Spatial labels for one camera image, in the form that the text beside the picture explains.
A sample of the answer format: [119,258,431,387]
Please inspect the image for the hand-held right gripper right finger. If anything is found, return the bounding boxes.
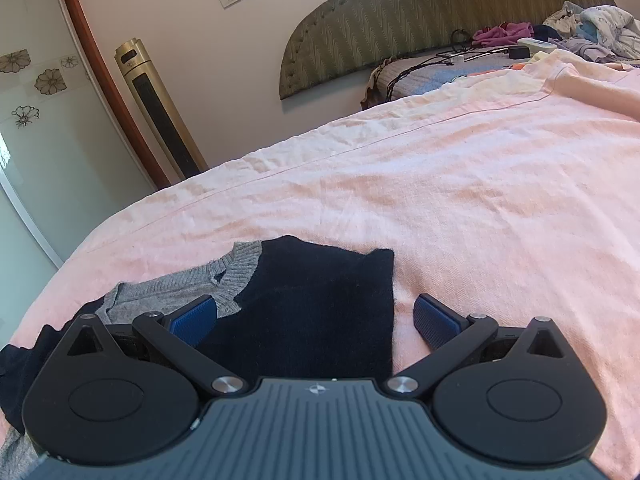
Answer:
[384,294,577,401]

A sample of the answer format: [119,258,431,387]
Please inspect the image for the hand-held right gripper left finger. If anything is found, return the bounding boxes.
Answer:
[64,296,247,402]

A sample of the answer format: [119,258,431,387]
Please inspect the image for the grey and navy knit sweater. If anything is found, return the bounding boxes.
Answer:
[0,234,396,480]

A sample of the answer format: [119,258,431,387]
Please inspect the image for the pile of white clothes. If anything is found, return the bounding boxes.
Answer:
[542,1,640,64]

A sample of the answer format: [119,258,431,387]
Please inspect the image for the pink bedsheet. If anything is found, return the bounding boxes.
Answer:
[0,50,640,480]

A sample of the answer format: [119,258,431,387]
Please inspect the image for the gold tower air conditioner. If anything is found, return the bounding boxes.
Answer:
[114,36,209,181]

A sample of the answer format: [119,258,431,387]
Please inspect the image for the grey striped blanket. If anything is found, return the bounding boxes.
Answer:
[360,51,527,111]

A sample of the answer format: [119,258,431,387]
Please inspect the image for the frosted glass flower door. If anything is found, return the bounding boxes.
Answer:
[0,0,157,321]

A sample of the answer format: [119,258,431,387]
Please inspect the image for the magenta cloth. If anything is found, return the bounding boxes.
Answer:
[472,21,534,49]

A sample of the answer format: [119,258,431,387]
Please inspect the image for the white remote control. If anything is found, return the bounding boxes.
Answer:
[517,36,557,54]

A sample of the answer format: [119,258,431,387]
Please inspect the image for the green padded headboard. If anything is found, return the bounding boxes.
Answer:
[279,0,618,101]

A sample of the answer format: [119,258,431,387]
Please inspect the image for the black cable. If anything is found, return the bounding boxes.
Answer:
[384,29,511,92]

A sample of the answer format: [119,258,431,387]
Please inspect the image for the wooden door frame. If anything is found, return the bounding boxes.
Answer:
[52,0,173,191]

